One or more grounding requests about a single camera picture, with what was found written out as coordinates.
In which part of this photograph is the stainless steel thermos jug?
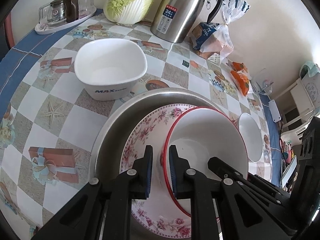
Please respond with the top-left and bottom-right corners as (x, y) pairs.
(150, 0), (223, 43)

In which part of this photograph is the white oval tray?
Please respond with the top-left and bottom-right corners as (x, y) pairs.
(34, 7), (97, 35)

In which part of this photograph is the orange snack packet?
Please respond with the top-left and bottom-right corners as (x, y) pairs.
(232, 62), (248, 72)
(230, 70), (249, 96)

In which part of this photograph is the glass teapot brown handle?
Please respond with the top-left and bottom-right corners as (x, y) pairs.
(50, 0), (79, 24)

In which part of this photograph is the upturned clear glass left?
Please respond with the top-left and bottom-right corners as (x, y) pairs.
(39, 3), (53, 27)

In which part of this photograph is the bagged sliced bread loaf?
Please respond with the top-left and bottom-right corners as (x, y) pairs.
(189, 0), (250, 64)

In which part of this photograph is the napa cabbage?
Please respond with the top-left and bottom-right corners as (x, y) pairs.
(103, 0), (154, 25)

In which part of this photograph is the white power strip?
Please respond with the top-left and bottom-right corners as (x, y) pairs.
(268, 100), (281, 123)

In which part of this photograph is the red-rimmed white bowl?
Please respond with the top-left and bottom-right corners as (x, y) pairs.
(161, 107), (248, 216)

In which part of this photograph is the orange snack packet back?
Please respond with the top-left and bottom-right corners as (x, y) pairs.
(232, 62), (248, 72)

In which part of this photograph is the upturned clear glass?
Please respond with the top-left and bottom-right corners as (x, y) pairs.
(78, 0), (96, 18)
(39, 3), (53, 27)

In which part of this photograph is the upturned clear glass right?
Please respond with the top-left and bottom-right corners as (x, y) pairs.
(78, 0), (96, 18)

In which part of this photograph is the large stainless steel bowl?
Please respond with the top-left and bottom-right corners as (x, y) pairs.
(90, 87), (241, 240)

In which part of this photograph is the pink floral plate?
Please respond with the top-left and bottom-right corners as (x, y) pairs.
(119, 103), (194, 239)

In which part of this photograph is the white chair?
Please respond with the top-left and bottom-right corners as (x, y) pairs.
(273, 61), (319, 146)

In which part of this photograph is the small white round bowl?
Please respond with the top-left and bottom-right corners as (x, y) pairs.
(238, 113), (263, 163)

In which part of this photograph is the clear glass mug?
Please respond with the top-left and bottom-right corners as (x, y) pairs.
(251, 68), (273, 95)

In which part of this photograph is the white square MAX bowl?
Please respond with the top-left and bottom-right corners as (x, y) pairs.
(74, 38), (148, 101)

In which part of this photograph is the orange snack packet front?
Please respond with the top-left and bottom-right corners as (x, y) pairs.
(230, 70), (249, 96)

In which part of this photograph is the patterned blue-edged tablecloth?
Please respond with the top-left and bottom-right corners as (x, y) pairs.
(1, 12), (279, 239)

